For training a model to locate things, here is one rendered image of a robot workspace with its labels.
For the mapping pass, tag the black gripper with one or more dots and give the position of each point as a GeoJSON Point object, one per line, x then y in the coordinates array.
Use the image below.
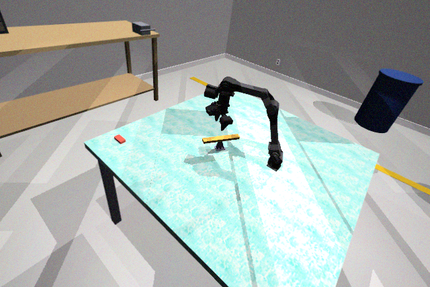
{"type": "Point", "coordinates": [224, 120]}

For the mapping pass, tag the small red block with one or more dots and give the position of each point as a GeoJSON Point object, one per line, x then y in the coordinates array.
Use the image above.
{"type": "Point", "coordinates": [120, 139]}

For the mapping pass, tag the yellow bar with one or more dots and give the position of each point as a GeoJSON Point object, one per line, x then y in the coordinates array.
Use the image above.
{"type": "Point", "coordinates": [220, 138]}

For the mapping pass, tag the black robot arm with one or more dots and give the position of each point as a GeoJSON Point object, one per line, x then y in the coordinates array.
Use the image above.
{"type": "Point", "coordinates": [227, 89]}

